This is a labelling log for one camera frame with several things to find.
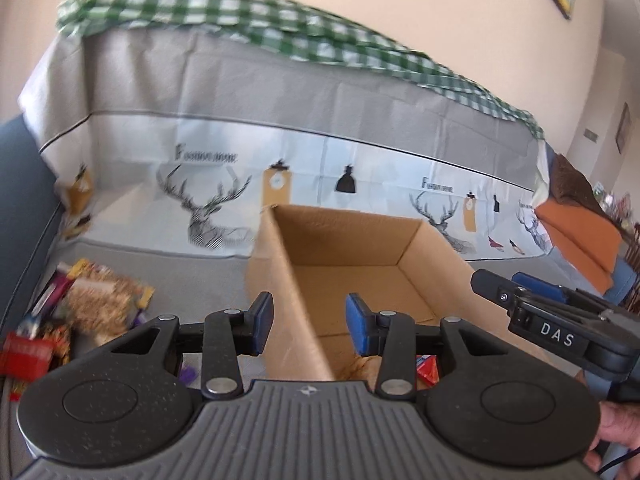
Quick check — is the orange cushion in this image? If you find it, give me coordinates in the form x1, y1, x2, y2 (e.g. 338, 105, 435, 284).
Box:
534, 199, 623, 293

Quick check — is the dark cable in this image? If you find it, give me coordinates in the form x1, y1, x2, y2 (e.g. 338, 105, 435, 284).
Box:
595, 447, 640, 477

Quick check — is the pile of snack packets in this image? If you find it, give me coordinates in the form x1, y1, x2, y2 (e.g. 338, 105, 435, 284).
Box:
0, 257, 156, 403

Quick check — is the green checkered cloth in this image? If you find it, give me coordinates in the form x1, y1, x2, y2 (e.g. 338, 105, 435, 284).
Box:
56, 0, 546, 138

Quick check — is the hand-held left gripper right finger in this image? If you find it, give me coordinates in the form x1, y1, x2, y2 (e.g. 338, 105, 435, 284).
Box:
345, 292, 501, 402

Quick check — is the tan snack packet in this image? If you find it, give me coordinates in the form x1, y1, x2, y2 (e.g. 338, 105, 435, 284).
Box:
342, 355, 383, 393

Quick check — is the brown blanket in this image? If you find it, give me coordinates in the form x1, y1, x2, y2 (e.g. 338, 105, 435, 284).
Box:
550, 152, 608, 221

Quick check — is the person's right hand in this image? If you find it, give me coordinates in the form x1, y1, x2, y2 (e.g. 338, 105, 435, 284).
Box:
582, 400, 640, 473

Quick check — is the colourful background clutter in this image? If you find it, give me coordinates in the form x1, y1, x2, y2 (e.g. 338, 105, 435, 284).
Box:
592, 182, 640, 241

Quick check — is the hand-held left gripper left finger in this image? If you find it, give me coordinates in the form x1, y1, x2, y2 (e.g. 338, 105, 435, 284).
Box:
102, 291, 276, 402

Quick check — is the deer print sofa cover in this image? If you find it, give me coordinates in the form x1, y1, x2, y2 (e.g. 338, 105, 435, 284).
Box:
10, 25, 616, 411

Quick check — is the red snack packet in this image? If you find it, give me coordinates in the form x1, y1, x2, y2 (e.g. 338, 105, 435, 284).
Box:
414, 354, 441, 390

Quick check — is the brown cardboard box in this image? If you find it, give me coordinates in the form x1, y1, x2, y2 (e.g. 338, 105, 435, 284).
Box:
244, 204, 583, 396

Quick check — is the small dark wall frame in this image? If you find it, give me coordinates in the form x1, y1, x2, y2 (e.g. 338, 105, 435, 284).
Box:
616, 102, 632, 153

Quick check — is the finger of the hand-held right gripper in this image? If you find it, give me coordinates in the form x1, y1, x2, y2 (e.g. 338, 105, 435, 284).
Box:
471, 268, 538, 313
511, 271, 608, 313

